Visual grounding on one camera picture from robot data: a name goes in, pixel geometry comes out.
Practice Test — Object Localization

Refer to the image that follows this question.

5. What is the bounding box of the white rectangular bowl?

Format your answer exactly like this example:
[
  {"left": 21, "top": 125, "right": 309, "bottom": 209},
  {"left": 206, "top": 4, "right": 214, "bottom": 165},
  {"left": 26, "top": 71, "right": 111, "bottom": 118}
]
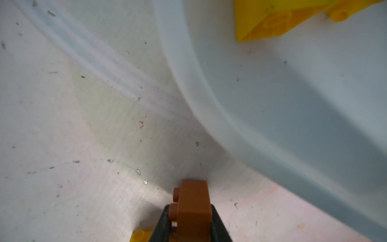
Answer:
[{"left": 154, "top": 1, "right": 387, "bottom": 242}]

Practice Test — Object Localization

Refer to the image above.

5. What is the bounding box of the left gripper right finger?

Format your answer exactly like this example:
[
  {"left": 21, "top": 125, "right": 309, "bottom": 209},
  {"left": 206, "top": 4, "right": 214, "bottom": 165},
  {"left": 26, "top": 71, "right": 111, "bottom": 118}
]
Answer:
[{"left": 211, "top": 205, "right": 232, "bottom": 242}]

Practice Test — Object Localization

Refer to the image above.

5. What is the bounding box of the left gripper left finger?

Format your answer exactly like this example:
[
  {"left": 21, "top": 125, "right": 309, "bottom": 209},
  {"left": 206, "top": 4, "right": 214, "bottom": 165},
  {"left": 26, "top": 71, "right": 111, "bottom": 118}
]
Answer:
[{"left": 148, "top": 205, "right": 171, "bottom": 242}]

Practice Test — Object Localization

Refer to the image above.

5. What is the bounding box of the brown lego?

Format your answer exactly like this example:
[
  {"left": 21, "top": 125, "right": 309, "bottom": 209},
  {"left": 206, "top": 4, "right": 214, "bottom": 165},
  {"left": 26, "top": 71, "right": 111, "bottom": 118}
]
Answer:
[{"left": 168, "top": 179, "right": 213, "bottom": 242}]

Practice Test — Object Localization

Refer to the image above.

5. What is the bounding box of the yellow lego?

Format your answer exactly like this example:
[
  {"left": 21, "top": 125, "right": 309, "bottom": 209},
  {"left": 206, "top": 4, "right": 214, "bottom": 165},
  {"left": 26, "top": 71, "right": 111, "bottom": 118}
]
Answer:
[
  {"left": 234, "top": 0, "right": 381, "bottom": 42},
  {"left": 130, "top": 230, "right": 152, "bottom": 242}
]

